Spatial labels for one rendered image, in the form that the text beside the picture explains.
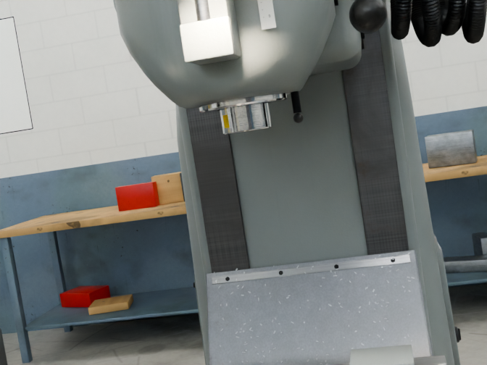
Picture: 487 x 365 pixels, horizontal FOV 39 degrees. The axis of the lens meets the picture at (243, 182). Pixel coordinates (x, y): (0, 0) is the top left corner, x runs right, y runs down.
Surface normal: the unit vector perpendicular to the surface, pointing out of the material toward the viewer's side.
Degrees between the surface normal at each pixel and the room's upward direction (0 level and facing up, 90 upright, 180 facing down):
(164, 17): 90
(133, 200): 90
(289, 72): 130
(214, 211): 90
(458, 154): 90
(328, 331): 63
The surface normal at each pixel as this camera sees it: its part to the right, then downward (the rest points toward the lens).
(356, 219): -0.17, 0.10
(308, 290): -0.22, -0.36
